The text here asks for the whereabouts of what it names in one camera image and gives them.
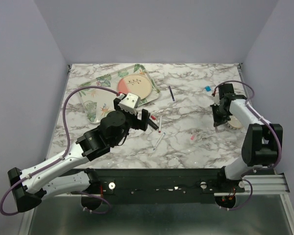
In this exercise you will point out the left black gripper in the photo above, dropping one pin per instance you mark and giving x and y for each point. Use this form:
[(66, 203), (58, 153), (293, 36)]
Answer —
[(142, 124)]

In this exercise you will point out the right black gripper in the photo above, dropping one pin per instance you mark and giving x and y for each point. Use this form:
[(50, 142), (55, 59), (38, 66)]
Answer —
[(218, 121)]

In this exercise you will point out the white pen blue tip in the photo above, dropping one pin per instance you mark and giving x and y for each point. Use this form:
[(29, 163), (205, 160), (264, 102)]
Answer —
[(159, 140)]

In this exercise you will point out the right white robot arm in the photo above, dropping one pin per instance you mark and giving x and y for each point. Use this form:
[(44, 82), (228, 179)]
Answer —
[(262, 146)]

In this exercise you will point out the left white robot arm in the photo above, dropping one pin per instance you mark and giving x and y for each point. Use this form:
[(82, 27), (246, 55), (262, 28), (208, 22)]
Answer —
[(54, 176)]

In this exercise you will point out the blue pen cap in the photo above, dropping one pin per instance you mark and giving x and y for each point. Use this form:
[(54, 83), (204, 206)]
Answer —
[(207, 88)]

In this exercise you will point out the white pen red tip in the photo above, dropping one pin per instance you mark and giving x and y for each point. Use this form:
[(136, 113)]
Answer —
[(160, 124)]

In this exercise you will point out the dark blue pen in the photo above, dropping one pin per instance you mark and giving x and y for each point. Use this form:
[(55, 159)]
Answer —
[(172, 96)]

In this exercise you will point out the small patterned bowl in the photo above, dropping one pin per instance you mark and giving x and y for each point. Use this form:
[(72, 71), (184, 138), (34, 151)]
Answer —
[(234, 123)]

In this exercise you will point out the black marker blue tip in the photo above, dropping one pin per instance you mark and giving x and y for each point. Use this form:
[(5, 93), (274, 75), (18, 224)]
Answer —
[(153, 124)]

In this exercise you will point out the pink cream plate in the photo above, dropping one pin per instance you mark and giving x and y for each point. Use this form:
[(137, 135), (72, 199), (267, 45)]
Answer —
[(136, 84)]

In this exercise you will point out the leaf patterned tray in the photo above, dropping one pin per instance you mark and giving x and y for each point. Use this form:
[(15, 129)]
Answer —
[(98, 103)]

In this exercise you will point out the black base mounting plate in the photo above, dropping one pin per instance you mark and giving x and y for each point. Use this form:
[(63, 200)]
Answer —
[(161, 186)]

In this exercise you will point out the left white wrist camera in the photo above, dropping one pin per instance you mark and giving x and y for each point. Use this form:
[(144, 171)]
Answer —
[(129, 102)]

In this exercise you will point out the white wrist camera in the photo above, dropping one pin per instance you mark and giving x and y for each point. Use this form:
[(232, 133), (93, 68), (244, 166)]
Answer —
[(216, 98), (129, 102)]

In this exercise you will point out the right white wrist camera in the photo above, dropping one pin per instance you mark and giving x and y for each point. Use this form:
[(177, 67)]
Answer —
[(216, 98)]

